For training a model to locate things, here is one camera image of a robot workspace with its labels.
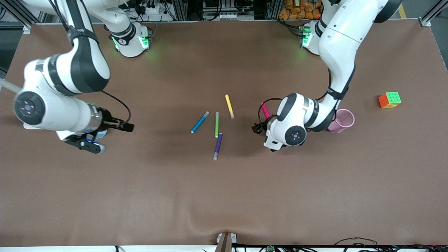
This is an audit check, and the blue marker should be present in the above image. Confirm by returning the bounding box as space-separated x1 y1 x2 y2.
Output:
190 111 210 134

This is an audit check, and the yellow marker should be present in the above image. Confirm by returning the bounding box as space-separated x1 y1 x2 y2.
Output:
225 94 235 119

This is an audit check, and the purple marker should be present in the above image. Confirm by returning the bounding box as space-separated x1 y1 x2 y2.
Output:
213 133 223 161

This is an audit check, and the translucent pink plastic cup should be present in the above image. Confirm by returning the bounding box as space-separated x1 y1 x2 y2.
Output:
327 109 355 134

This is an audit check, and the brown table mat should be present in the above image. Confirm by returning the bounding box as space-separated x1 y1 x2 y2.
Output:
0 19 448 247

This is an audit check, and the white desk stand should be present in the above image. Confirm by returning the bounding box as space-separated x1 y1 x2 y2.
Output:
0 79 39 131

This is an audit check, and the metal table clamp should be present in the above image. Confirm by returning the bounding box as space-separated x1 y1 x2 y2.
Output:
215 232 238 252

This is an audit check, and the orange snack packets pile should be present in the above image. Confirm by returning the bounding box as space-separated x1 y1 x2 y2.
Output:
279 0 322 20

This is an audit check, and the white power strip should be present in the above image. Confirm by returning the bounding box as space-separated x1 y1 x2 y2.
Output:
138 3 167 14

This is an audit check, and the grey equipment box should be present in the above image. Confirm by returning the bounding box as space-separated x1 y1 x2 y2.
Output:
202 0 254 21

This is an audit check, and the colourful puzzle cube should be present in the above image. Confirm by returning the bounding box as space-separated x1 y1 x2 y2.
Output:
378 92 402 109

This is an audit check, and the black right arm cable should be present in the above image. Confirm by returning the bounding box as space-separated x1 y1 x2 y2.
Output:
49 0 132 123

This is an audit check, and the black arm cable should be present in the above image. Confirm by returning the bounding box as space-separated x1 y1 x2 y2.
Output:
258 68 331 128
49 0 132 123

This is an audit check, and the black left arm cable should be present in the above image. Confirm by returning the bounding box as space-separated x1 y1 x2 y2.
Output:
258 68 331 128

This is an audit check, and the black floor cables bundle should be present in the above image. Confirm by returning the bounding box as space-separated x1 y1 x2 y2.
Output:
331 237 448 252

